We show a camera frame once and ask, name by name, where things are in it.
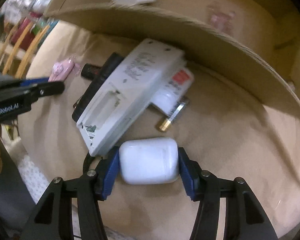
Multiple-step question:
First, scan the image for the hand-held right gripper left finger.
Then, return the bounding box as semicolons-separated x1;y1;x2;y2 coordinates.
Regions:
20;146;120;240

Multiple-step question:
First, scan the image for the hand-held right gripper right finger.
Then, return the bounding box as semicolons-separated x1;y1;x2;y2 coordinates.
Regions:
177;147;278;240

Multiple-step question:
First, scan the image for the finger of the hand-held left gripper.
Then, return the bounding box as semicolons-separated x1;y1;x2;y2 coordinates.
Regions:
0;78;65;103

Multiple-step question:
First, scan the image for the pink cat figure case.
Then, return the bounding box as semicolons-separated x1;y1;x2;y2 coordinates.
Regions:
48;58;82;82

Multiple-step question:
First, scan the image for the white earbuds case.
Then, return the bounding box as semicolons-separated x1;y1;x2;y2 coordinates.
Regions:
118;137;180;185

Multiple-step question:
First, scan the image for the black lighter with red print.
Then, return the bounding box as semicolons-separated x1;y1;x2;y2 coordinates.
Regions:
81;64;103;80

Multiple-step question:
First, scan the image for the black flashlight with strap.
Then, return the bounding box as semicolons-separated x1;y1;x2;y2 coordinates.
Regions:
72;52;125;123

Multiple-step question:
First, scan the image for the small battery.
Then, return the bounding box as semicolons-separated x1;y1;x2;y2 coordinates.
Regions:
157;97;190;132

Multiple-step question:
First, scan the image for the white remote control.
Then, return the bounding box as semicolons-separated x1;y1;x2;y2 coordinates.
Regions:
76;38;188;157

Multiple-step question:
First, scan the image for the white bottle with red label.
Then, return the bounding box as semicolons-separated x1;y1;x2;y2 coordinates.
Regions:
154;66;195;115

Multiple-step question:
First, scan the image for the cardboard box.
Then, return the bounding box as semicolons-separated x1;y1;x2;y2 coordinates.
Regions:
44;0;300;130

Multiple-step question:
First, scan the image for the translucent pink plastic packet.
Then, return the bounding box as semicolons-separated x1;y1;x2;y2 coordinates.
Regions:
206;1;237;32

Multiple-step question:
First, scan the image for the wooden chair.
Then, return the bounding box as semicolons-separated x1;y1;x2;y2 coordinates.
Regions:
0;17;52;77

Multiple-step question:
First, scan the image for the white dotted cloth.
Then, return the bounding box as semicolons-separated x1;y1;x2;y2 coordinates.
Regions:
15;152;83;240

